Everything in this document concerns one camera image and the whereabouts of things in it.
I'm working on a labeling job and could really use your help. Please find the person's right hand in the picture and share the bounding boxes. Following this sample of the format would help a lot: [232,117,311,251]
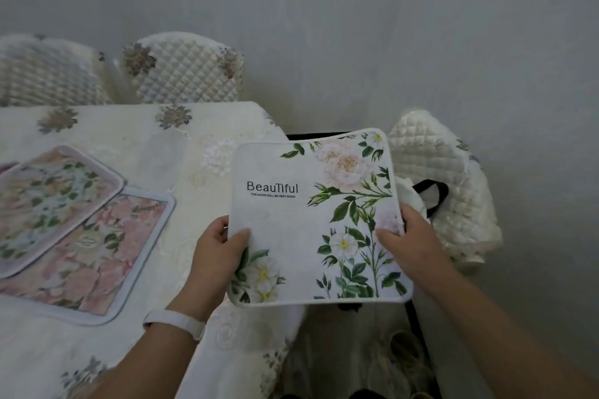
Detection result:
[374,203,458,296]

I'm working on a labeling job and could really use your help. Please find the cream quilted chair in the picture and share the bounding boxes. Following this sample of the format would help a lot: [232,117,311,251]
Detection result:
[121,31,245,105]
[387,107,504,276]
[0,34,115,107]

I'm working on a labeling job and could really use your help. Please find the white bag with black trim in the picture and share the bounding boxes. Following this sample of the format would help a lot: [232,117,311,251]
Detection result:
[392,176,450,226]

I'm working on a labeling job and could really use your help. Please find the pink floral placemat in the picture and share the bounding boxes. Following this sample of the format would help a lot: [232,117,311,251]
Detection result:
[0,186,177,327]

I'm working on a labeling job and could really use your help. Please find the smartwatch with white band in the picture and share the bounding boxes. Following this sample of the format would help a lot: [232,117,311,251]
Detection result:
[142,309,207,342]

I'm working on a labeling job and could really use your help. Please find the white Beautiful floral placemat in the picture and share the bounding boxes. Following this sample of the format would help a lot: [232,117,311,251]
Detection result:
[226,127,415,309]

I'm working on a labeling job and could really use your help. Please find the person's right forearm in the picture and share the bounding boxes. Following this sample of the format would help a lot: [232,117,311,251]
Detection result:
[428,267,599,399]

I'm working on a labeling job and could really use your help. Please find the person's left forearm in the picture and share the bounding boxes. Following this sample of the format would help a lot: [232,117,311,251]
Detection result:
[86,319,207,399]

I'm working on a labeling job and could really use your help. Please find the green leaf orange flower placemat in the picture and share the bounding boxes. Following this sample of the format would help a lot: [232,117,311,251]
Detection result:
[0,145,126,281]

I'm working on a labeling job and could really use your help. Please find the person's left hand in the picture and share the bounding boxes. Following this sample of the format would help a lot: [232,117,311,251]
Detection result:
[166,214,252,324]

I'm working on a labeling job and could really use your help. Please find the table with cream tablecloth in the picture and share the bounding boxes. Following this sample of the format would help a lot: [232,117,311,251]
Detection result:
[0,102,305,399]

